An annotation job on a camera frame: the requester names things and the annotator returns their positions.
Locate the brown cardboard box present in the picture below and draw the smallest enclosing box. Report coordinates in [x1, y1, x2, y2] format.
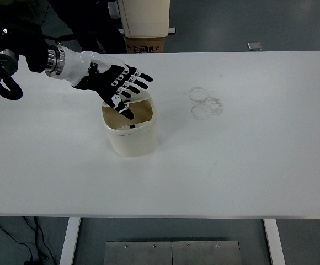
[124, 35, 166, 53]

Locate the grey metal plate with screws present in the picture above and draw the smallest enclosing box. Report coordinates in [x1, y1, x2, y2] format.
[104, 240, 242, 265]

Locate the black straight floor cable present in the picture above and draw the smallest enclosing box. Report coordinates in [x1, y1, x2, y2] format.
[24, 216, 56, 262]

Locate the cream cabinet box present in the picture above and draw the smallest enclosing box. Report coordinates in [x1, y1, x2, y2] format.
[118, 0, 170, 38]

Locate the cream plastic trash bin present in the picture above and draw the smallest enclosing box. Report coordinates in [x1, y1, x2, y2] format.
[101, 92, 160, 158]

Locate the white table leg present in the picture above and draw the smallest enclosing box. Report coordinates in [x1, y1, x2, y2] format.
[262, 218, 286, 265]
[58, 217, 82, 265]

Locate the person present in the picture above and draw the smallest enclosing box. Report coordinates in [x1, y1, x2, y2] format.
[48, 0, 126, 54]

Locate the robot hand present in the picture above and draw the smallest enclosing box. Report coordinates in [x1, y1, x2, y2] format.
[61, 47, 154, 121]

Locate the black looped floor cable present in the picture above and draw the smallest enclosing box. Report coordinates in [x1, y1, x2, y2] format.
[0, 216, 34, 262]

